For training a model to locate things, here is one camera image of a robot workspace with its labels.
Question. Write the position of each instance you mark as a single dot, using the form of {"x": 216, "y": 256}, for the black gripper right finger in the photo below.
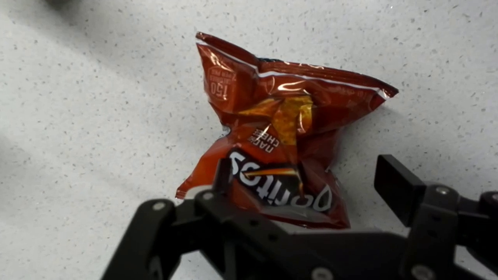
{"x": 438, "y": 219}

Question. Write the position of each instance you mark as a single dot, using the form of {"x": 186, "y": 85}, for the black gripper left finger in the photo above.
{"x": 161, "y": 231}

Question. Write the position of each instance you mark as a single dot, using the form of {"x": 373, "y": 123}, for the red doritos chip packet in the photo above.
{"x": 281, "y": 126}

